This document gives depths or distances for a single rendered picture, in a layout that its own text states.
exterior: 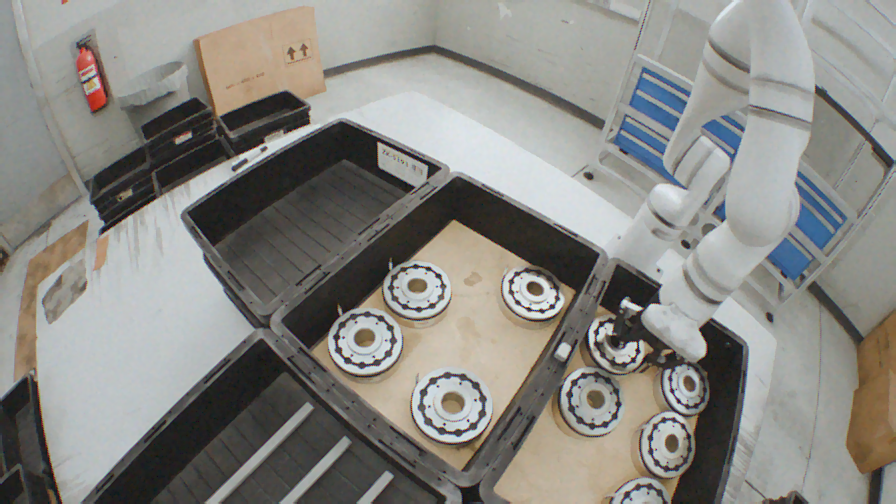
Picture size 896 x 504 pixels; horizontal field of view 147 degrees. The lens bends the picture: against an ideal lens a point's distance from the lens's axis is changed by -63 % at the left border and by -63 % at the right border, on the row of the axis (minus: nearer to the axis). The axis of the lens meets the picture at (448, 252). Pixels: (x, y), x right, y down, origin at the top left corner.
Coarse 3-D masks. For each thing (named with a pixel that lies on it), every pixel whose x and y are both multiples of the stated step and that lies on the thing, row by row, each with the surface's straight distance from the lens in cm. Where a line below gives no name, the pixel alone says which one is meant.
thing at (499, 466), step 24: (624, 264) 57; (600, 288) 51; (576, 336) 45; (744, 360) 63; (552, 384) 41; (744, 384) 61; (528, 432) 39; (504, 456) 37; (480, 480) 37; (720, 480) 52
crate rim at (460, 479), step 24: (432, 192) 57; (576, 240) 56; (336, 264) 47; (600, 264) 54; (312, 288) 47; (288, 312) 44; (576, 312) 47; (288, 336) 42; (312, 360) 42; (552, 360) 42; (336, 384) 39; (528, 384) 40; (360, 408) 38; (528, 408) 39; (384, 432) 37; (504, 432) 39; (432, 456) 36; (480, 456) 37; (456, 480) 36
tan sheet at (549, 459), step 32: (576, 352) 56; (640, 384) 60; (544, 416) 51; (640, 416) 58; (544, 448) 50; (576, 448) 51; (608, 448) 54; (512, 480) 48; (544, 480) 49; (576, 480) 51; (608, 480) 53; (672, 480) 59
